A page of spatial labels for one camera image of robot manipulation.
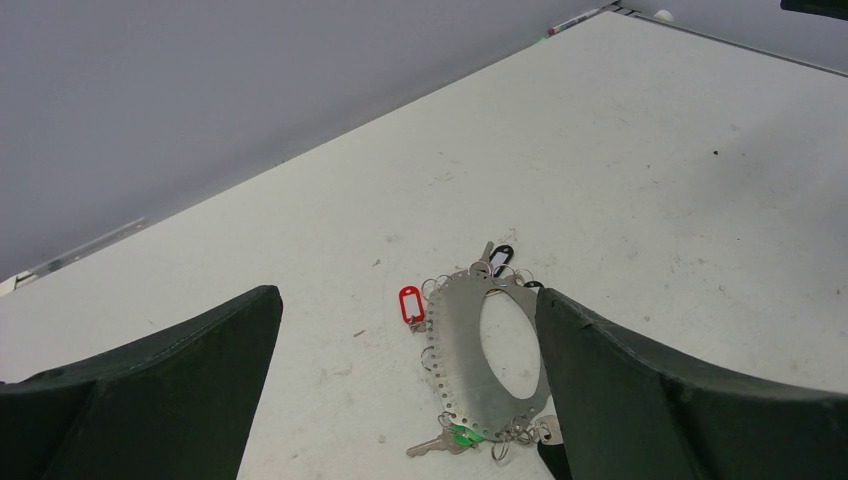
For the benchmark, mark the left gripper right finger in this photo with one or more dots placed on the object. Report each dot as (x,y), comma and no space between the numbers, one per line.
(630,407)

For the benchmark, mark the large silver keyring plate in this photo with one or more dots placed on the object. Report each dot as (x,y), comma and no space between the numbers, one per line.
(477,408)

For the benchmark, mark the key with red tag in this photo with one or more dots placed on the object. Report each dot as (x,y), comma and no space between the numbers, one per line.
(412,308)

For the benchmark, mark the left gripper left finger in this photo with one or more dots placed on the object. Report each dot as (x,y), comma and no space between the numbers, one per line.
(176,404)

